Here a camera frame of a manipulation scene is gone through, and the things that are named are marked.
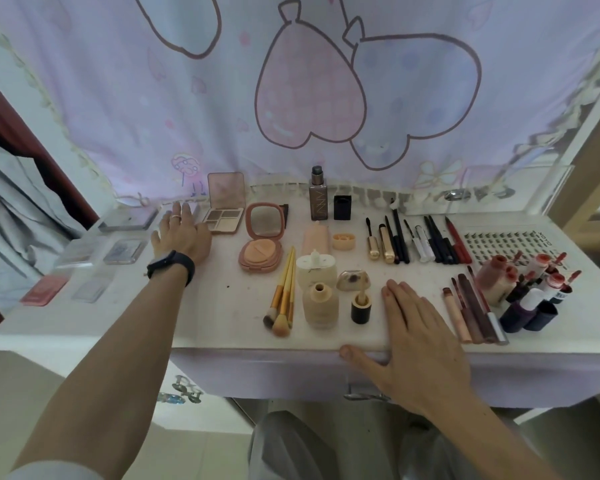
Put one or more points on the small orange sponge holder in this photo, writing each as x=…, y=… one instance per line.
x=343, y=242

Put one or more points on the red pencil cap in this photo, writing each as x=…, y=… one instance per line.
x=466, y=257

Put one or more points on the red applicator wand silver cap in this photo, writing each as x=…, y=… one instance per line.
x=497, y=329

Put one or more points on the gold cap mascara wand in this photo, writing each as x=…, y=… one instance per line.
x=372, y=249

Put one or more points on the small pale tube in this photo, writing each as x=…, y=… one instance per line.
x=554, y=282

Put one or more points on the white dressing table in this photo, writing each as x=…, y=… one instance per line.
x=220, y=304

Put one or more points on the black smartwatch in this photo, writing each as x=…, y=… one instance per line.
x=172, y=264

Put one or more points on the person's left hand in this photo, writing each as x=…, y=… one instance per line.
x=185, y=239

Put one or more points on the peach round powder puff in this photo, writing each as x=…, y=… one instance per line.
x=260, y=252

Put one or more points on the large grey square palette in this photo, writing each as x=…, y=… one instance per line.
x=128, y=219

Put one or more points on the person's left forearm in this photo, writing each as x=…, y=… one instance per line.
x=110, y=374

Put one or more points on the black square bottle cap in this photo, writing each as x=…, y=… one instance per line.
x=342, y=208

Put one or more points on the pink cartoon cloth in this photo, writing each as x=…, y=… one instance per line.
x=105, y=119

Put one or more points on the purple drawer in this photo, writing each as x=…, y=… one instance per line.
x=280, y=374

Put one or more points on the blue shiny cabinet sticker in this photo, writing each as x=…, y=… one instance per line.
x=170, y=398

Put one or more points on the foundation bottle black cap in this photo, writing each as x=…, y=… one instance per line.
x=320, y=309

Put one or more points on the dark red wooden door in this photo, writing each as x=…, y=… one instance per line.
x=10, y=129

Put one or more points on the wooden bed frame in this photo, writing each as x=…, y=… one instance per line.
x=590, y=179

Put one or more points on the brown blush palette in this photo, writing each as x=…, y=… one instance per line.
x=226, y=192

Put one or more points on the white shirt sleeve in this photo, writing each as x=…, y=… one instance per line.
x=55, y=472

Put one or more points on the black cap beige wand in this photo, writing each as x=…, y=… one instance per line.
x=360, y=312

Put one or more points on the small grey square palette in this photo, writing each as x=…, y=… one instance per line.
x=194, y=209

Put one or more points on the silver oval metal fitting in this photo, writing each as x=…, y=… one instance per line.
x=502, y=192
x=457, y=194

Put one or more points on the person's right hand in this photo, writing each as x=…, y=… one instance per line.
x=425, y=354

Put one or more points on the clear square palette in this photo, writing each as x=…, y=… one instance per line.
x=92, y=290

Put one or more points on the false eyelash tray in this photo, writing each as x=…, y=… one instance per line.
x=510, y=242

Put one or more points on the silver square palette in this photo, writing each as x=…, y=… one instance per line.
x=125, y=251

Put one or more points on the pink blush compact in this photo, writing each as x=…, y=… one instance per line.
x=45, y=290

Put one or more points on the beige tube black cap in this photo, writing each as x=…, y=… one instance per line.
x=500, y=289

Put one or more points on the clear dome bottle cap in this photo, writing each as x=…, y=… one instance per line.
x=352, y=280

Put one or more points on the beige cap lip wand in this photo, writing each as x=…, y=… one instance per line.
x=470, y=324

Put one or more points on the pink concealer tube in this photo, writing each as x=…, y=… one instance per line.
x=457, y=317

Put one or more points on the red makeup pencil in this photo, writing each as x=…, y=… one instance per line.
x=455, y=237

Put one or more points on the pink rounded compact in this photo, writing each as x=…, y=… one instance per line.
x=262, y=222

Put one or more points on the white hanging garment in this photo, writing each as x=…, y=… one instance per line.
x=15, y=224

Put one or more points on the navy cosmetic tube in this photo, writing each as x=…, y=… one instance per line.
x=515, y=317

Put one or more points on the long black makeup pencil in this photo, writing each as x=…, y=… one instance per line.
x=399, y=234

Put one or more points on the short black makeup pencil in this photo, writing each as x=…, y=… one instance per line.
x=432, y=244

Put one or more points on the dark square foundation bottle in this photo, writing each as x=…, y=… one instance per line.
x=319, y=204

